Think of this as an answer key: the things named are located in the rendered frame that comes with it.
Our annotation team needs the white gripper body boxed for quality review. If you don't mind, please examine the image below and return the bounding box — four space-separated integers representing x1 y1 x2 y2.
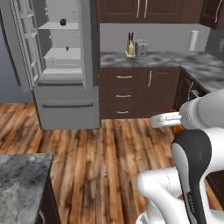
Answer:
150 112 184 129

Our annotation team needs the grey fridge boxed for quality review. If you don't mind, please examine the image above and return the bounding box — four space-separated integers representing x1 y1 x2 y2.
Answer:
0 0 102 131

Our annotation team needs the glass fridge rack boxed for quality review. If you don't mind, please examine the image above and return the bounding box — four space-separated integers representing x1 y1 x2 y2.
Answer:
37 22 81 31
43 46 82 61

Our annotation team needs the grey fridge door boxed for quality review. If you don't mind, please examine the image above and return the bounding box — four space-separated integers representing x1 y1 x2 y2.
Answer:
8 0 46 93

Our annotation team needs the orange brown object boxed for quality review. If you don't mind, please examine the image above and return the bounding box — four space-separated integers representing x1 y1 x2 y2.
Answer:
168 108 186 136

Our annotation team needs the dark wood base cupboard door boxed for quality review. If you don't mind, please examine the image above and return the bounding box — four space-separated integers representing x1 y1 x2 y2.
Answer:
144 67 180 118

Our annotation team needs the dark wood drawer front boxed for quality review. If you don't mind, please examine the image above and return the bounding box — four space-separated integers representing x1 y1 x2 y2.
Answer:
108 86 141 105
108 104 141 119
108 68 141 87

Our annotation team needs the dark wood side cupboard door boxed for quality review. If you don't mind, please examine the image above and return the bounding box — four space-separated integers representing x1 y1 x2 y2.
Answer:
174 69 196 111

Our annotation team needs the silver toaster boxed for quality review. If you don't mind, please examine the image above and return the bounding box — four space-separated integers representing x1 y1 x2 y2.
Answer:
135 38 149 58

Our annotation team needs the wooden knife block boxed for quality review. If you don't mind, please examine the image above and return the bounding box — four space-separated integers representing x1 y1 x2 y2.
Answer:
124 31 137 59

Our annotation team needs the white paper towel roll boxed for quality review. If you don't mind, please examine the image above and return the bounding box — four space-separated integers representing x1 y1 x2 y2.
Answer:
186 29 200 53

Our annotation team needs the grey freezer drawer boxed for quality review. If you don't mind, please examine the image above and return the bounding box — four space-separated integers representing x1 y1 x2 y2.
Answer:
36 99 102 131
32 80 98 102

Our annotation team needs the white crisper drawer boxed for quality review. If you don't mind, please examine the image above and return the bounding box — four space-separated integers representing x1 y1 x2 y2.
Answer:
45 58 83 70

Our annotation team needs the silver side cupboard handle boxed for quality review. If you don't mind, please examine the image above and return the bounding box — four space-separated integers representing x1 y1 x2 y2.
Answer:
187 81 194 102

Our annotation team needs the silver base cupboard handle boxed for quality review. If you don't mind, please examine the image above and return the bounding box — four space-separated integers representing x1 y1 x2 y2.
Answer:
147 70 153 88

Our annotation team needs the dark freezer drawer handle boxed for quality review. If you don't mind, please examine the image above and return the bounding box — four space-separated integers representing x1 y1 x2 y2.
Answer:
41 102 95 109
36 81 85 88

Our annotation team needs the dark wood wall cupboard door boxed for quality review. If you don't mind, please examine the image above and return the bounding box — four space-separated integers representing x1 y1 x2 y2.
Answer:
142 0 186 24
97 0 143 24

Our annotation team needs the dark wood corner wall cupboard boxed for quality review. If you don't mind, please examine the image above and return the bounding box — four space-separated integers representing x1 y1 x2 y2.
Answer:
199 0 224 31

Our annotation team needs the silver corner cupboard handle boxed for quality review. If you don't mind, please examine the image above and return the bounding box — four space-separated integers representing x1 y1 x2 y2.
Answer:
213 0 223 25

